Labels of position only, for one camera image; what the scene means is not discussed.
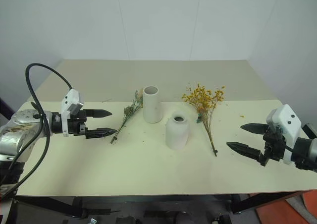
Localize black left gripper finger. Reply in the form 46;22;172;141
85;109;113;118
85;127;118;140

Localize tall white cylinder vase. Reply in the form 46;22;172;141
143;85;163;124

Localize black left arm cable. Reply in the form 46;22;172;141
0;63;74;199

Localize black table frame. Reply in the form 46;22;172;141
14;190;309;220

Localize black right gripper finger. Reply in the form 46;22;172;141
226;141;264;161
240;122;268;135

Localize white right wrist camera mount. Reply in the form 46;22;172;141
265;104;302;166

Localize yellow dried flower bunch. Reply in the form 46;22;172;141
181;83;227;158

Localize white jar-shaped vase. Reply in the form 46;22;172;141
164;111;190;151

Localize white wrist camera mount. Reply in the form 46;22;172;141
60;88;85;137
265;104;302;166

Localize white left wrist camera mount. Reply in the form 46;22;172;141
60;88;85;137

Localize orange floor mat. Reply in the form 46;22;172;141
256;190;317;224

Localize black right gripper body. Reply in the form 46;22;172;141
258;124;286;167

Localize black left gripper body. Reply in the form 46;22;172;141
66;110;88;139

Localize green dried flower bunch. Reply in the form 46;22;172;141
110;89;145;145

